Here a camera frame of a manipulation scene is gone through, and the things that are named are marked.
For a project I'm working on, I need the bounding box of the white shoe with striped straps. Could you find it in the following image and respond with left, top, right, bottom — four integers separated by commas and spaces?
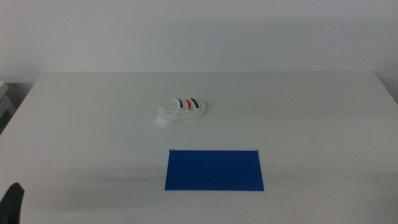
155, 97, 207, 127

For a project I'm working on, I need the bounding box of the blue rectangular mat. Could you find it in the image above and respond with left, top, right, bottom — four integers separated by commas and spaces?
164, 150, 265, 192

